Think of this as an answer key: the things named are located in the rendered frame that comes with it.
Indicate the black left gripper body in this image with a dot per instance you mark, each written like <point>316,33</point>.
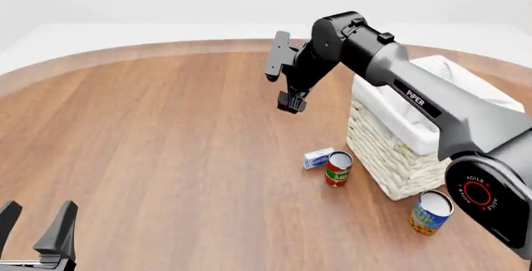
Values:
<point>45,266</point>

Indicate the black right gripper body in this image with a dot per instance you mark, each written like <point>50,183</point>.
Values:
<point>292,102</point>

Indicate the grey plate on black stalk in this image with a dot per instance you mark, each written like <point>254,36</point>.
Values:
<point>277,56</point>

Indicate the white woven basket with liner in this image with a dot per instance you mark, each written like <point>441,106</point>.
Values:
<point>386,155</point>

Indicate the white and blue cream cheese box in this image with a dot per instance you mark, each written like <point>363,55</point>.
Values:
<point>318,158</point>

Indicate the silver and black right robot arm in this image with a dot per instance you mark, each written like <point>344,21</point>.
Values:
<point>420,87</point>

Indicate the blue and yellow soup can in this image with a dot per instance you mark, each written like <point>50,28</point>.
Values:
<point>428,216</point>

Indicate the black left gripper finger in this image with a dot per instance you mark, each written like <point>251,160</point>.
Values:
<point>58,236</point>
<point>8,218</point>

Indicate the red tomato sauce can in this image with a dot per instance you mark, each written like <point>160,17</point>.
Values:
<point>337,171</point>

